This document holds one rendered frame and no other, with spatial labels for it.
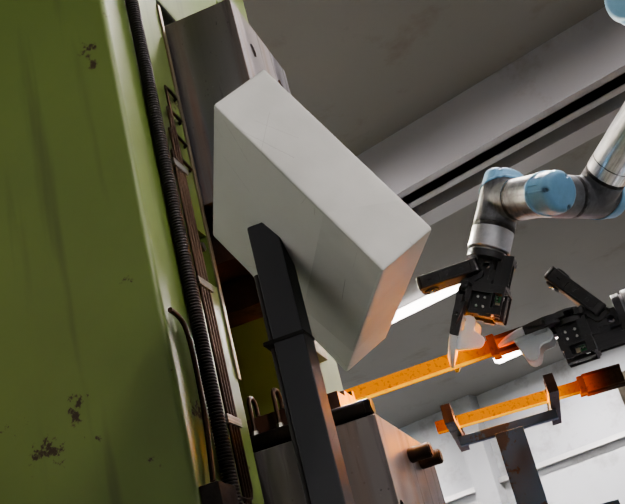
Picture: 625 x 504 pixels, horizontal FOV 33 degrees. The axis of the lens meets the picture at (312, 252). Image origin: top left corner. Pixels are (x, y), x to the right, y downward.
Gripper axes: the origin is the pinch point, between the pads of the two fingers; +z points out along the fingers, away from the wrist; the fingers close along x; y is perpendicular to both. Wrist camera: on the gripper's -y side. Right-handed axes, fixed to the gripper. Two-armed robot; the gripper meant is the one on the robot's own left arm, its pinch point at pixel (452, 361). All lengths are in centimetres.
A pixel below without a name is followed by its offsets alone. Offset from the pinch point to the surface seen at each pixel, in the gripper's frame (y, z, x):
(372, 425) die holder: -6.2, 15.2, -15.9
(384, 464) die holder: -2.9, 20.7, -15.9
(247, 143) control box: -10, -7, -74
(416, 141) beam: -160, -210, 415
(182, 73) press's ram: -58, -42, -17
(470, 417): -4.8, 3.1, 43.0
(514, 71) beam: -102, -250, 390
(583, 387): 16.4, -7.9, 45.1
